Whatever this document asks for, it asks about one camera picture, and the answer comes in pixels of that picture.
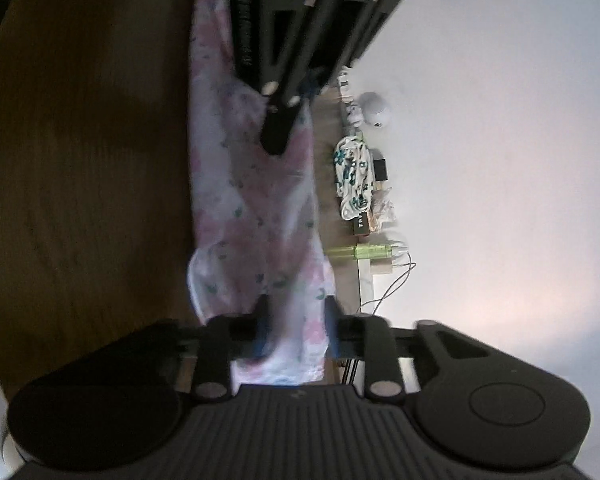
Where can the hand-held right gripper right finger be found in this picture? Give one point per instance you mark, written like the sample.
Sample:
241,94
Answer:
333,330

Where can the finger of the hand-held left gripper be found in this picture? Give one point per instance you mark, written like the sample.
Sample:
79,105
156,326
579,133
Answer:
280,130
312,87

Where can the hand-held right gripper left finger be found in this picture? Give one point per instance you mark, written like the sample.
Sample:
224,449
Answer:
262,330

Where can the pink floral white garment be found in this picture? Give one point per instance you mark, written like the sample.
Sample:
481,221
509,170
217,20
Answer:
250,200

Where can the white clip device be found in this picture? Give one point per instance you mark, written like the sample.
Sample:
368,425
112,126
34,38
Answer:
345,85

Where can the white power strip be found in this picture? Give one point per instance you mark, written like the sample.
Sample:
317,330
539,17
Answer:
369,285

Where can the white robot toy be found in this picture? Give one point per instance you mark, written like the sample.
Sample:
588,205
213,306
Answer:
375,107

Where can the green floral white garment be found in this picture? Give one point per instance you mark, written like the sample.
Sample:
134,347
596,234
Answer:
352,175

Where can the green spray bottle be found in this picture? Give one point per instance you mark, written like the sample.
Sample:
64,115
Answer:
370,251

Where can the beige charger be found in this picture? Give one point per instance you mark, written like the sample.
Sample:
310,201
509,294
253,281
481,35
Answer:
399,256

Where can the black box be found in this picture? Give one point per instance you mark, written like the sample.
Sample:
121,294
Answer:
380,169

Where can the dark green box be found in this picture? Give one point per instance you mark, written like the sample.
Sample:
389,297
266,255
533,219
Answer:
362,224

